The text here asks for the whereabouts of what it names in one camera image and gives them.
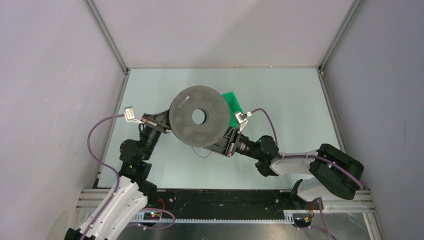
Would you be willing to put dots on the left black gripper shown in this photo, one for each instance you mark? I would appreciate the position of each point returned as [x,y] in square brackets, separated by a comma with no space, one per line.
[163,119]

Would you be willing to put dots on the controller board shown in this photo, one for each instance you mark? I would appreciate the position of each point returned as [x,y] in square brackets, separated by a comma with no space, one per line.
[152,216]
[302,222]

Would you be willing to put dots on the aluminium frame post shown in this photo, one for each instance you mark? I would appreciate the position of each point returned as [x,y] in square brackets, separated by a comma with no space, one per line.
[106,34]
[347,21]

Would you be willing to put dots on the aluminium frame left post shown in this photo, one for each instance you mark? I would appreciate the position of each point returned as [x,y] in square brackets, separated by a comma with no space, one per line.
[106,34]

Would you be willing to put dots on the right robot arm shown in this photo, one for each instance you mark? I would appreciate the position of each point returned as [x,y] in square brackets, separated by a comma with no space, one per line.
[331,171]

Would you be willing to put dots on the right controller board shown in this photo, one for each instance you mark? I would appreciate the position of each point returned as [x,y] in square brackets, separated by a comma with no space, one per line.
[302,222]

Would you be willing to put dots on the left controller board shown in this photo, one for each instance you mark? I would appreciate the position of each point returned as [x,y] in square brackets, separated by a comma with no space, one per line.
[152,216]

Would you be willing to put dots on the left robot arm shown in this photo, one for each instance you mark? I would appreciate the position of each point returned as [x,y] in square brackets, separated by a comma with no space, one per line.
[131,191]

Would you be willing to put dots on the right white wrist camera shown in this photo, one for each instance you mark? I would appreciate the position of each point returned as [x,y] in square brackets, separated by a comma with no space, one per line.
[241,119]

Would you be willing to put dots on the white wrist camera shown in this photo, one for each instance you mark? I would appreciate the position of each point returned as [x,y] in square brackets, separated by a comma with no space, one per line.
[241,119]
[130,117]

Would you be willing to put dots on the green plastic bin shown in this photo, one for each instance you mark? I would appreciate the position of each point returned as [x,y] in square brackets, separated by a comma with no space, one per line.
[233,106]

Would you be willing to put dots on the aluminium frame right post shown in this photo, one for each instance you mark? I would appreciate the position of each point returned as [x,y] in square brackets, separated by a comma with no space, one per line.
[347,21]

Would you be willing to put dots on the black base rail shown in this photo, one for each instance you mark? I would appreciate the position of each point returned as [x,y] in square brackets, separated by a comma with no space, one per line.
[221,204]

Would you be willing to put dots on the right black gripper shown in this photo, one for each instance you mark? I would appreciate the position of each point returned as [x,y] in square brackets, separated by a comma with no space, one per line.
[226,146]

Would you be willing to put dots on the grey perforated cable spool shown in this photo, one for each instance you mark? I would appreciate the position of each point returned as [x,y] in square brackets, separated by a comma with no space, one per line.
[199,116]

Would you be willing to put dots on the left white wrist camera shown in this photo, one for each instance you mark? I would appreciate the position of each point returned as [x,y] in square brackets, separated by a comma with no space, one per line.
[130,117]

